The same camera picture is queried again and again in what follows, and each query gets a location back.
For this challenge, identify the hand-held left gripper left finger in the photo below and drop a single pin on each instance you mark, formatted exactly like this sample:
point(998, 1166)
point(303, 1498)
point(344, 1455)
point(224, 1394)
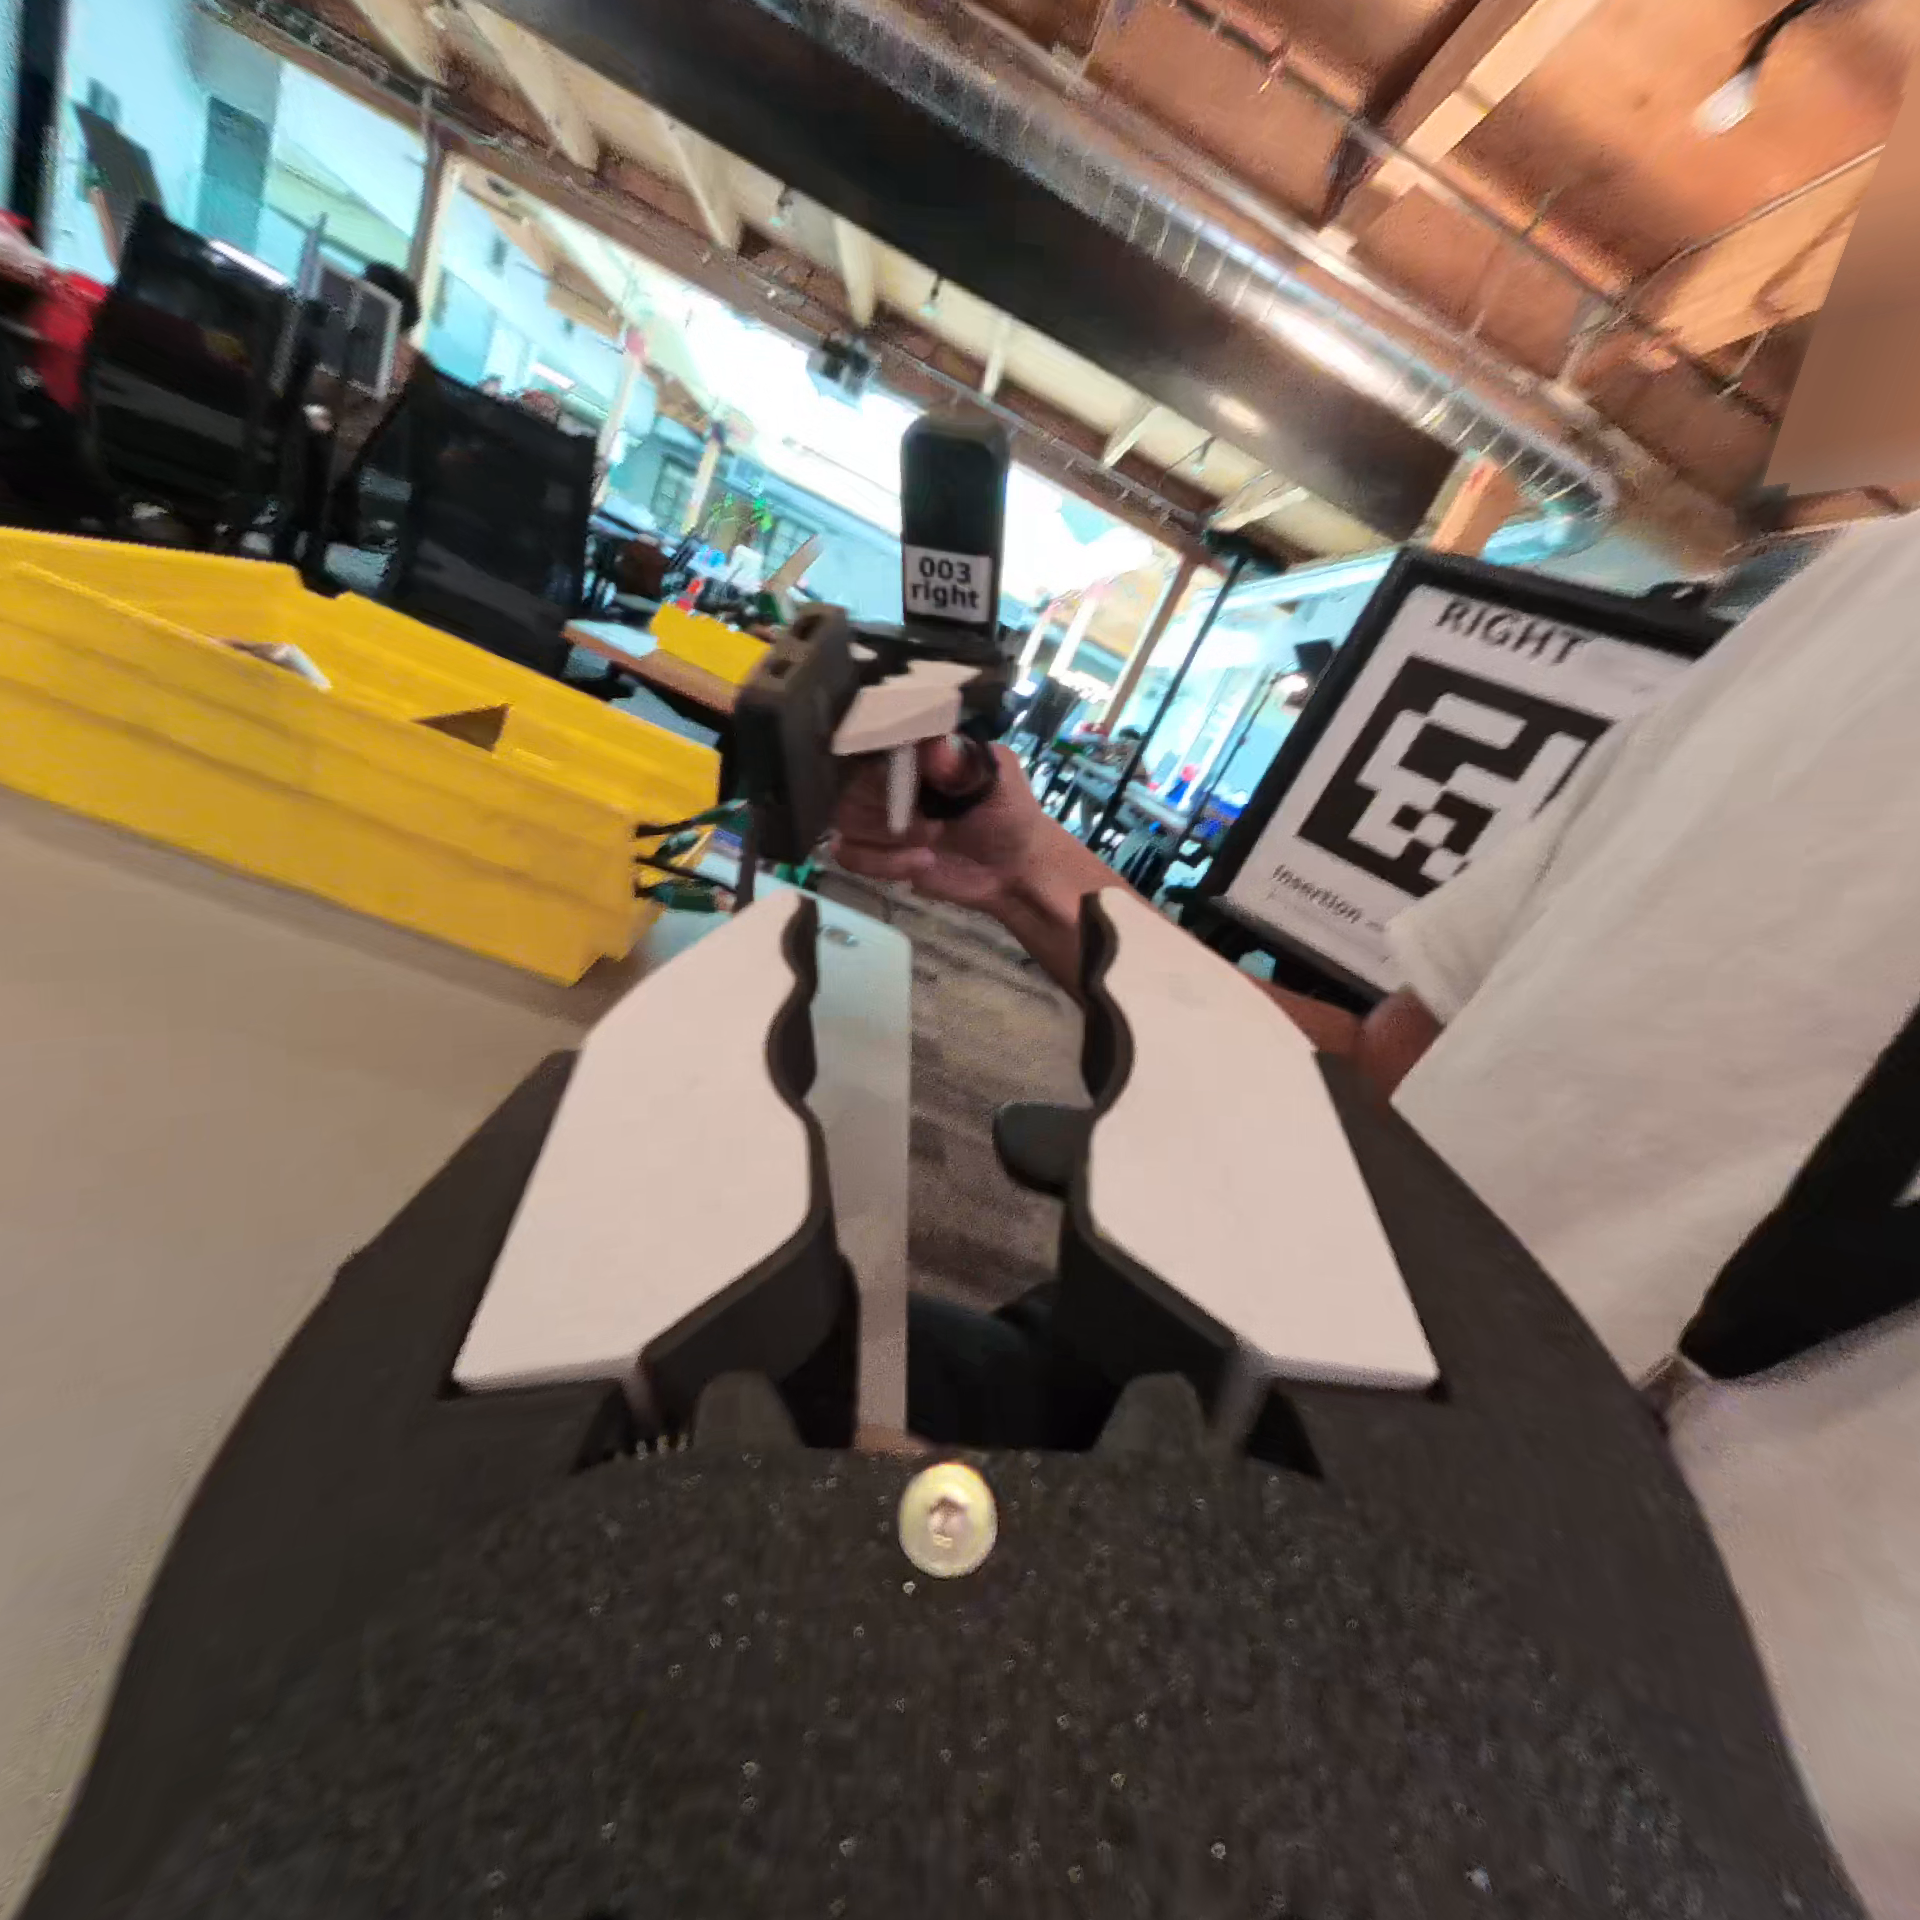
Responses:
point(645, 1202)

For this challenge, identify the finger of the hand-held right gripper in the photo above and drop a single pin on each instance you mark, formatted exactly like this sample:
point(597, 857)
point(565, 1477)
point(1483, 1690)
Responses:
point(892, 716)

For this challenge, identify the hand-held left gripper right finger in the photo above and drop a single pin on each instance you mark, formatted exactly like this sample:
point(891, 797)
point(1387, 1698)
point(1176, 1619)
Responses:
point(1245, 1202)

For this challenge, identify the yellow plastic bin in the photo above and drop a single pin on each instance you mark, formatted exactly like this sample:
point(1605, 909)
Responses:
point(300, 841)

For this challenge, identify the person's right forearm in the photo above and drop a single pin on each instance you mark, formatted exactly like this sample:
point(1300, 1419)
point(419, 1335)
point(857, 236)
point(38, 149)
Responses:
point(1069, 917)

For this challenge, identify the person's right hand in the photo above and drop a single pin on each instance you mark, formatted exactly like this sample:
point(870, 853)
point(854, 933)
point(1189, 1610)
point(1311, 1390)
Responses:
point(974, 857)

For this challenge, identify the black office chair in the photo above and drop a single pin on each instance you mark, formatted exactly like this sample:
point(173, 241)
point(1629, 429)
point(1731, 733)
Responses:
point(196, 377)
point(494, 511)

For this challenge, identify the marker sign board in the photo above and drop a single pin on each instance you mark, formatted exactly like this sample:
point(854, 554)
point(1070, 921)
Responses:
point(1441, 781)

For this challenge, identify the person's white shirt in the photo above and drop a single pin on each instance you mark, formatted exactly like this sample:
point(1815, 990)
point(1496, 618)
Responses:
point(1724, 902)

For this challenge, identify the silver ventilation duct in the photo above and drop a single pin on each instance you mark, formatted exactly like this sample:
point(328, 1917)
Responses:
point(1277, 284)

